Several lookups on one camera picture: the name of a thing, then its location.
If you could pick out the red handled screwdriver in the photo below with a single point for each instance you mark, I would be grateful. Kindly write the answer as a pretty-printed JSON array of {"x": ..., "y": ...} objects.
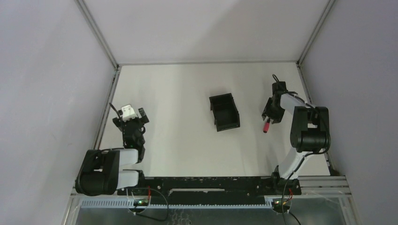
[{"x": 266, "y": 125}]

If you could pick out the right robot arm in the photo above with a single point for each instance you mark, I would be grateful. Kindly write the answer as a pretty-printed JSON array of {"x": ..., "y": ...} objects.
[{"x": 309, "y": 133}]

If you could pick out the left circuit board with wires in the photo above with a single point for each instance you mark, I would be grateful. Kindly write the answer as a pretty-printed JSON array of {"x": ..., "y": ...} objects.
[{"x": 143, "y": 204}]

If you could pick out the circuit board with wires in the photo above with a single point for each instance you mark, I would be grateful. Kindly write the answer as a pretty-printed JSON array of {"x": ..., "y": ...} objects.
[
  {"x": 283, "y": 206},
  {"x": 143, "y": 204}
]

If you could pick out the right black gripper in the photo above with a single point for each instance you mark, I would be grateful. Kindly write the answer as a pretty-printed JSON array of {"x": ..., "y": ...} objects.
[{"x": 271, "y": 109}]

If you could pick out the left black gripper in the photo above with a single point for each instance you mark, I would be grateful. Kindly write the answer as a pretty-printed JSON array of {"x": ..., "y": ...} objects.
[{"x": 131, "y": 123}]

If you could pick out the black plastic bin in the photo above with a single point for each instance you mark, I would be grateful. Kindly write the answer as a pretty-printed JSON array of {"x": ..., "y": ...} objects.
[{"x": 226, "y": 115}]

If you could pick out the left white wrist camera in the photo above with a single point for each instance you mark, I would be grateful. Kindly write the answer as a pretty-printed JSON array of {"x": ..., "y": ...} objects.
[{"x": 128, "y": 113}]

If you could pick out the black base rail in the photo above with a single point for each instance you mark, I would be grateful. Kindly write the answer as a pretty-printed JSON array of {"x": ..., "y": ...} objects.
[{"x": 247, "y": 190}]

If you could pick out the right circuit board with wires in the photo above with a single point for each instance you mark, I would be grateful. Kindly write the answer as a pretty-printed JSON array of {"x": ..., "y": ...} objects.
[{"x": 283, "y": 206}]

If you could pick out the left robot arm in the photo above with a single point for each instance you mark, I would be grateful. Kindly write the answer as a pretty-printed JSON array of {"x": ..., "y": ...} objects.
[{"x": 102, "y": 171}]

